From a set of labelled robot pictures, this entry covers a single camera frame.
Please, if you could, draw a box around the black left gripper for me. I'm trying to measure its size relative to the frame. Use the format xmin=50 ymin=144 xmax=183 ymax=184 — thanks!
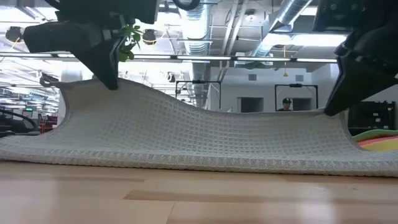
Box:
xmin=23 ymin=17 xmax=126 ymax=91

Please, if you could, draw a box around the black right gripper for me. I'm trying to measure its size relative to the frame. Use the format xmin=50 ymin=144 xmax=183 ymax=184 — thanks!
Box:
xmin=323 ymin=0 xmax=398 ymax=118

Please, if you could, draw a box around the pink towel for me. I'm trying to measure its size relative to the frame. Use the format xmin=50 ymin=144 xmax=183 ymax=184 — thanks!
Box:
xmin=357 ymin=135 xmax=398 ymax=147

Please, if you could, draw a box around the grey waffle-weave towel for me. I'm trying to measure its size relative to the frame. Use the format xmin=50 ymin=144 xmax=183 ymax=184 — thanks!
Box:
xmin=0 ymin=73 xmax=398 ymax=178

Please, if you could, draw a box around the black cabinet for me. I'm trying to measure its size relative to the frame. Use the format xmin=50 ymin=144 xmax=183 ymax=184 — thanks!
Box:
xmin=348 ymin=100 xmax=397 ymax=136

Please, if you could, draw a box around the green leafy plant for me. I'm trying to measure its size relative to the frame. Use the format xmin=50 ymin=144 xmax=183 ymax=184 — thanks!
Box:
xmin=119 ymin=24 xmax=144 ymax=63

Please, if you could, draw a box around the black ceiling-mounted device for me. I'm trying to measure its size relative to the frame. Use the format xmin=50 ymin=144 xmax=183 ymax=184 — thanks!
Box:
xmin=142 ymin=28 xmax=157 ymax=45
xmin=5 ymin=26 xmax=24 ymax=43

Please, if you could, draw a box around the small yellow hanging item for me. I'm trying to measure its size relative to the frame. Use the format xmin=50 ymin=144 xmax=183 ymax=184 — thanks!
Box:
xmin=282 ymin=45 xmax=289 ymax=78

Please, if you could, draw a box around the person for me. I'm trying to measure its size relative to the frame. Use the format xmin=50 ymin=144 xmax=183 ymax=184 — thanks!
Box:
xmin=276 ymin=97 xmax=293 ymax=112

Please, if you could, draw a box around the long ceiling light strip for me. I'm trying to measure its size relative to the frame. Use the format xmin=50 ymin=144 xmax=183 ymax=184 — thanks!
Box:
xmin=133 ymin=55 xmax=338 ymax=65

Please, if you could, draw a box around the black metal stand frame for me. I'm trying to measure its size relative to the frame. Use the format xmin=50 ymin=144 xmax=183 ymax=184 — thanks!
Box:
xmin=274 ymin=83 xmax=320 ymax=111

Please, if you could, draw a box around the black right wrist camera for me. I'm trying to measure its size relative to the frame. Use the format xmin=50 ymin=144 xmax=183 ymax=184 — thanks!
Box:
xmin=312 ymin=0 xmax=357 ymax=32

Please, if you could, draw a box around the slanted silver ventilation duct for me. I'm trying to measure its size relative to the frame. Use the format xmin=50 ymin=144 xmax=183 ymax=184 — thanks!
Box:
xmin=251 ymin=0 xmax=313 ymax=57

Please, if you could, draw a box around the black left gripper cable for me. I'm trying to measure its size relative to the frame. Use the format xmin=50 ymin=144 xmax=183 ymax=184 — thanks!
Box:
xmin=172 ymin=0 xmax=200 ymax=12

